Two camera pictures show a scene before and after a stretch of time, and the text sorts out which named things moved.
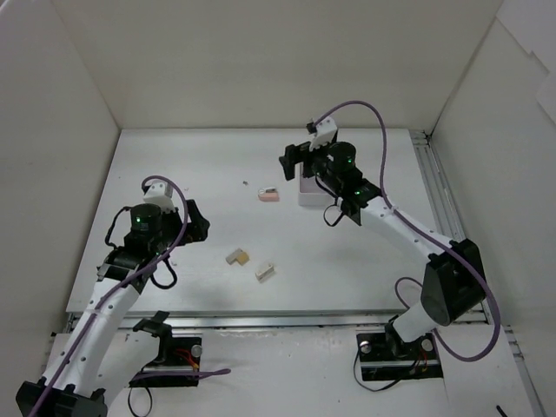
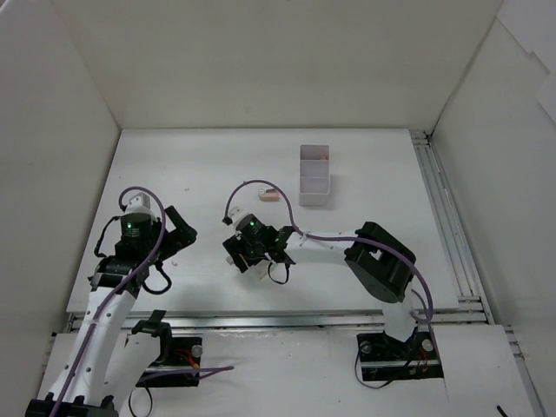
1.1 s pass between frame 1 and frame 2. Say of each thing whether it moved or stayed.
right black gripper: moved
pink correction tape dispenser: stayed
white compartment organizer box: stayed
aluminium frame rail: stayed
